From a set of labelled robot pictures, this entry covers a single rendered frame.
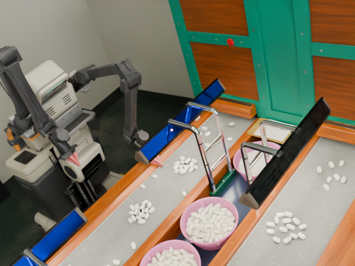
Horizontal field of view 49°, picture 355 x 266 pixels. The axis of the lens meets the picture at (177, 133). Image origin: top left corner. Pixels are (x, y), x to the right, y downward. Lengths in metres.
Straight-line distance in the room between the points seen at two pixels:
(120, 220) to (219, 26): 1.11
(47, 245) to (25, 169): 1.05
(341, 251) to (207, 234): 0.55
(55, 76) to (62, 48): 1.84
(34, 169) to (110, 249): 0.89
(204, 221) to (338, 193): 0.61
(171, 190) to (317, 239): 0.74
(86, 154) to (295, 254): 1.34
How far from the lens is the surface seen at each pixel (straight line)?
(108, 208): 2.07
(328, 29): 1.84
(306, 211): 1.82
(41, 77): 2.16
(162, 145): 1.79
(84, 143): 2.43
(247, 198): 1.42
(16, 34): 3.74
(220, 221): 1.83
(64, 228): 1.60
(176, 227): 1.88
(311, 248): 1.70
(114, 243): 1.93
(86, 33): 4.18
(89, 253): 1.95
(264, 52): 2.05
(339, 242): 1.69
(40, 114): 1.93
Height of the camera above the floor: 2.13
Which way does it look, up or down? 36 degrees down
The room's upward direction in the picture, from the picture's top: 18 degrees counter-clockwise
